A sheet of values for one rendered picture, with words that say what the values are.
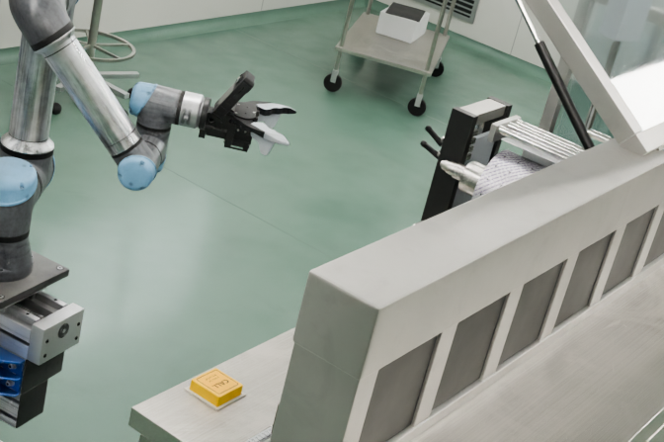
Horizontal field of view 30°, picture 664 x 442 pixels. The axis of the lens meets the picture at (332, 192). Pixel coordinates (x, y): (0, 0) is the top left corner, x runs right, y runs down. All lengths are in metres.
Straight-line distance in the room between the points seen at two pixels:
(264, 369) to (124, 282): 2.10
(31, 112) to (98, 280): 1.80
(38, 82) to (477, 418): 1.54
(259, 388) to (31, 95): 0.82
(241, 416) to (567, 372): 0.86
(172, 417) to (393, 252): 1.08
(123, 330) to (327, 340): 3.05
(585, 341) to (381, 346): 0.55
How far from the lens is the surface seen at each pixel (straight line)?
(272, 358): 2.46
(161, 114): 2.67
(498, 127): 2.31
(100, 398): 3.85
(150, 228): 4.87
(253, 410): 2.30
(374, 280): 1.16
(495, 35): 8.26
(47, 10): 2.53
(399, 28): 7.12
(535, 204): 1.44
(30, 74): 2.70
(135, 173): 2.57
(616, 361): 1.64
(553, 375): 1.55
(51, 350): 2.72
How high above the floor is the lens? 2.17
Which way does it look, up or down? 23 degrees down
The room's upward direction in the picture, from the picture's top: 14 degrees clockwise
